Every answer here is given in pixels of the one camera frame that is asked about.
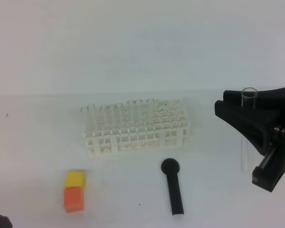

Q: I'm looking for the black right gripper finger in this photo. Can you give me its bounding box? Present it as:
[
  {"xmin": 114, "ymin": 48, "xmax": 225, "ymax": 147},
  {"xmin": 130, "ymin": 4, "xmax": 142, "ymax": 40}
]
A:
[
  {"xmin": 223, "ymin": 87, "xmax": 285, "ymax": 116},
  {"xmin": 215, "ymin": 100, "xmax": 279, "ymax": 156}
]

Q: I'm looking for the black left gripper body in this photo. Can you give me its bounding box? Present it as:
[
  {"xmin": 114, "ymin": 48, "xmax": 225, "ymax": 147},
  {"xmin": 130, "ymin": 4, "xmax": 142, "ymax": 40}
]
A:
[{"xmin": 0, "ymin": 215, "xmax": 12, "ymax": 228}]

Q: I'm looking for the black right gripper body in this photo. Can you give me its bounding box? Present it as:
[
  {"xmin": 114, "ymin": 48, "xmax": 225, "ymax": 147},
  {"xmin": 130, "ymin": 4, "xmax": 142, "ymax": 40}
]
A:
[{"xmin": 252, "ymin": 117, "xmax": 285, "ymax": 192}]

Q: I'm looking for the clear glass test tube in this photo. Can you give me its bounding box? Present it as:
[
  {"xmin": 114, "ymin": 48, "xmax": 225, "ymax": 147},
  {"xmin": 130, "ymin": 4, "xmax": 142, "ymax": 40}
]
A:
[{"xmin": 241, "ymin": 87, "xmax": 258, "ymax": 173}]

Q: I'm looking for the white plastic test tube rack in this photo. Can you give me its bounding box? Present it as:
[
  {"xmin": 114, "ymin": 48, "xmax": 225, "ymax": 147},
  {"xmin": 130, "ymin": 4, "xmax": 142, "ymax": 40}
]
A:
[{"xmin": 83, "ymin": 99, "xmax": 190, "ymax": 157}]

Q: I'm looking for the glass tube in rack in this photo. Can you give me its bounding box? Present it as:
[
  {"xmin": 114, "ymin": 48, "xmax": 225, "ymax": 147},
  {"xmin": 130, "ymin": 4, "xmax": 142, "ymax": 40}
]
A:
[
  {"xmin": 108, "ymin": 104, "xmax": 116, "ymax": 129},
  {"xmin": 115, "ymin": 103, "xmax": 123, "ymax": 126},
  {"xmin": 80, "ymin": 106, "xmax": 88, "ymax": 131},
  {"xmin": 147, "ymin": 98, "xmax": 154, "ymax": 125},
  {"xmin": 134, "ymin": 99, "xmax": 143, "ymax": 125},
  {"xmin": 100, "ymin": 105, "xmax": 110, "ymax": 129},
  {"xmin": 127, "ymin": 100, "xmax": 135, "ymax": 126},
  {"xmin": 87, "ymin": 104, "xmax": 96, "ymax": 129}
]

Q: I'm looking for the glass tube in rack leftmost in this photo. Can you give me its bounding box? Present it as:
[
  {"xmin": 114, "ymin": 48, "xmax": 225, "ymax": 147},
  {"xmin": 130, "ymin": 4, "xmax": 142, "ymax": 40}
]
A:
[{"xmin": 80, "ymin": 106, "xmax": 88, "ymax": 131}]

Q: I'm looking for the orange foam cube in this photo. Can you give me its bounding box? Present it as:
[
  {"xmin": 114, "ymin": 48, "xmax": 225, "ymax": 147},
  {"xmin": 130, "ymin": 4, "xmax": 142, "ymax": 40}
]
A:
[{"xmin": 64, "ymin": 187, "xmax": 84, "ymax": 213}]

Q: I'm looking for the yellow foam cube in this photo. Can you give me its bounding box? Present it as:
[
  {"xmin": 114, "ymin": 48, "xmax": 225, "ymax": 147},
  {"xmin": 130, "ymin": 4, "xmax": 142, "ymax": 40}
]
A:
[{"xmin": 65, "ymin": 171, "xmax": 86, "ymax": 191}]

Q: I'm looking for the black scoop tool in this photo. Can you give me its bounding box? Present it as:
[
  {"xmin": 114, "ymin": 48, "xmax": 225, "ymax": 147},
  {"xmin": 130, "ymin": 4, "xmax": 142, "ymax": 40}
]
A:
[{"xmin": 161, "ymin": 158, "xmax": 184, "ymax": 215}]

